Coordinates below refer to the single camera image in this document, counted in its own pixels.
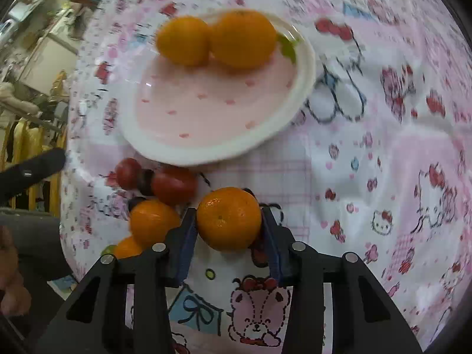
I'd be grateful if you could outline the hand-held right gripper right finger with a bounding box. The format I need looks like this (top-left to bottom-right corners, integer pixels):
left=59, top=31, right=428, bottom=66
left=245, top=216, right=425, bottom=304
left=259, top=206, right=423, bottom=354

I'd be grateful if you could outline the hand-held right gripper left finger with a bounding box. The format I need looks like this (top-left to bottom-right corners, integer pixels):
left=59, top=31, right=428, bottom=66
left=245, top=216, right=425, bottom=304
left=35, top=207, right=199, bottom=354

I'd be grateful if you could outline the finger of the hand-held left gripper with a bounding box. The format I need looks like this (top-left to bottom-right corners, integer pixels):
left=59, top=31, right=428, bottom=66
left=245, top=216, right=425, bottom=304
left=0, top=148, right=67, bottom=208

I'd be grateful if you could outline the small orange mandarin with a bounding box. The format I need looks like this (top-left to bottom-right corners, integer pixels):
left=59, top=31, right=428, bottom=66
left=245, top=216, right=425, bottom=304
left=112, top=236, right=144, bottom=259

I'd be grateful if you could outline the red cherry tomato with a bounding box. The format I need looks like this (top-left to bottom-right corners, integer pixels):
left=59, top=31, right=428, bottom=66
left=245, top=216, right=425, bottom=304
left=152, top=170, right=199, bottom=206
left=115, top=158, right=142, bottom=190

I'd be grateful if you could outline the dark purple grape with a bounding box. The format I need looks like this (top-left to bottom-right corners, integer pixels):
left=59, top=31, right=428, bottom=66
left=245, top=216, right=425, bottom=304
left=127, top=196, right=148, bottom=212
left=138, top=170, right=155, bottom=196

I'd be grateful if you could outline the pink and white plate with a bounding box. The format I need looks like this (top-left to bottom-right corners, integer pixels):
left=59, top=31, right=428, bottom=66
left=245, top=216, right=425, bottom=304
left=119, top=9, right=317, bottom=166

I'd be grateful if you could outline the person's left hand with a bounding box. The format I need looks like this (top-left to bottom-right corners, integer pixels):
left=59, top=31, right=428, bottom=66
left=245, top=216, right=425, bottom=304
left=0, top=225, right=33, bottom=317

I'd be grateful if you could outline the yellow garment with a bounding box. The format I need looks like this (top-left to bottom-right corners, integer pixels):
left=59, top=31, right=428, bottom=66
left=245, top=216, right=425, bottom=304
left=13, top=116, right=61, bottom=207

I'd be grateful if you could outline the wooden clothes rack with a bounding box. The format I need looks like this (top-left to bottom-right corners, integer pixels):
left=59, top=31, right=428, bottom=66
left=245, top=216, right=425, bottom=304
left=0, top=111, right=69, bottom=212

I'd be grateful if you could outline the pink printed blanket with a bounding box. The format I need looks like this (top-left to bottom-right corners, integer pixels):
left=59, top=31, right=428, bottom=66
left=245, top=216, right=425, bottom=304
left=61, top=0, right=472, bottom=354

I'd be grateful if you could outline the white cabinet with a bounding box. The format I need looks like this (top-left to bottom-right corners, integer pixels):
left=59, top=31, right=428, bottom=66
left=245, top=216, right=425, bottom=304
left=20, top=29, right=80, bottom=89

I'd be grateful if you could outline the large orange mandarin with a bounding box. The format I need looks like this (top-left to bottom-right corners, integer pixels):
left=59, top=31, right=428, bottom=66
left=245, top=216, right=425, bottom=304
left=209, top=9, right=278, bottom=69

